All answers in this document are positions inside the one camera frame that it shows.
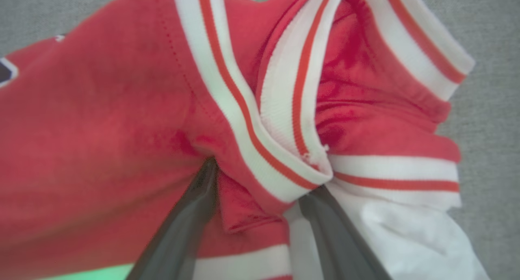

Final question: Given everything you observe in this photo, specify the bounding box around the red basketball jersey white trim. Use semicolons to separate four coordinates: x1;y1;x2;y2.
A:
0;0;490;280

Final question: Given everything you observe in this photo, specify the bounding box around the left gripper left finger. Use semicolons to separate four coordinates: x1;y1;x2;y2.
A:
126;157;220;280

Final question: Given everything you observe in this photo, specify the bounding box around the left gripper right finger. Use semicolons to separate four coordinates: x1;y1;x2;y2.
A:
299;186;392;280

